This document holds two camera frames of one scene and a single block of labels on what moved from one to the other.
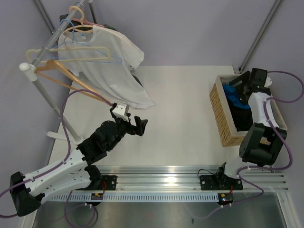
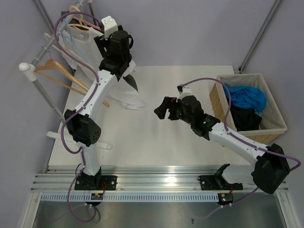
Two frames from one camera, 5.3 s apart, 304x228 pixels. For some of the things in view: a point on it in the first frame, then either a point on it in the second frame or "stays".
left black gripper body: (124, 127) → (101, 43)
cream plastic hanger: (75, 47) → (47, 35)
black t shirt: (242, 117) stays
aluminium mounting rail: (268, 178) stays
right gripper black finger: (241, 79) → (160, 111)
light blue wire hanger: (88, 44) → (71, 39)
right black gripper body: (246, 83) → (176, 110)
